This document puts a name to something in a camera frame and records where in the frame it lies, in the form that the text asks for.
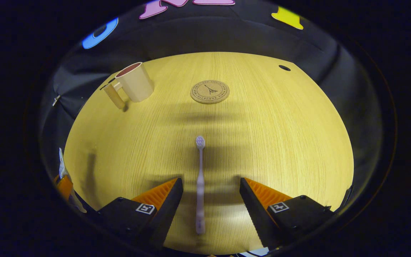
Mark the wooden desktop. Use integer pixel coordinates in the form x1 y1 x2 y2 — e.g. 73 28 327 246
64 52 354 255

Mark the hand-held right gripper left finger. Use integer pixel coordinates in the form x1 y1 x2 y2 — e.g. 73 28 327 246
97 177 184 250

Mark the round cork coaster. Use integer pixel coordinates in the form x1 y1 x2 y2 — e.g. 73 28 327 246
190 80 230 105

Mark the beige cup with handle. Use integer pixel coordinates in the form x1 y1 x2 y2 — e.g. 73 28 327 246
103 62 155 110

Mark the white toothpaste tube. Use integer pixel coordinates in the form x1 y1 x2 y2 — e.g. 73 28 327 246
59 148 87 214

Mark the black backdrop cloth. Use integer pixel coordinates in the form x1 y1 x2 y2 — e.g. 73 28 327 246
38 0 384 215

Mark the white toothbrush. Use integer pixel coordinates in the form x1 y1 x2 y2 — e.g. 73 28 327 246
195 135 206 235

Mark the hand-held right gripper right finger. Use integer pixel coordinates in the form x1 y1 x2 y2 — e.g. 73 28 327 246
240 177 335 250

